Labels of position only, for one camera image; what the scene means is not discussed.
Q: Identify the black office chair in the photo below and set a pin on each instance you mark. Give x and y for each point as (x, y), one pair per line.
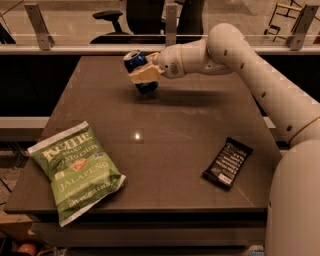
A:
(144, 19)

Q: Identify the black snack bar wrapper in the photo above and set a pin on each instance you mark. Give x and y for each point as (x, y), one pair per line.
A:
(227, 164)

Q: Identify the middle metal rail bracket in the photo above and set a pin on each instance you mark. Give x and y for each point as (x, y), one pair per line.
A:
(171, 20)

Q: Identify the left metal rail bracket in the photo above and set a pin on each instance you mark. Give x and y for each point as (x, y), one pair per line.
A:
(44, 39)

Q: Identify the green jalapeno chips bag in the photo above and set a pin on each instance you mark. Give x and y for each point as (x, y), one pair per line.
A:
(81, 173)

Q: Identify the right metal rail bracket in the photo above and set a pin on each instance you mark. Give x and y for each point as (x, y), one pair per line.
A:
(298, 34)

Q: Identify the orange object under table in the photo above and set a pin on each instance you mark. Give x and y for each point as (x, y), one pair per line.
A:
(28, 248)

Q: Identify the metal rail bracket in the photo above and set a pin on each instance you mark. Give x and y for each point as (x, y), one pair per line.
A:
(44, 39)
(171, 20)
(298, 34)

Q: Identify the blue pepsi can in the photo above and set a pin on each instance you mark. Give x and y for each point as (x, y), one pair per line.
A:
(135, 59)

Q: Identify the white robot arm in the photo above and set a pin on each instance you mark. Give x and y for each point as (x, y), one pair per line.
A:
(293, 220)

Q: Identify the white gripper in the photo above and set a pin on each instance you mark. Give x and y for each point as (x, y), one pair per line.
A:
(170, 62)

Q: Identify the yellow black cart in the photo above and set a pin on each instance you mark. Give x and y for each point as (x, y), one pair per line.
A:
(283, 19)

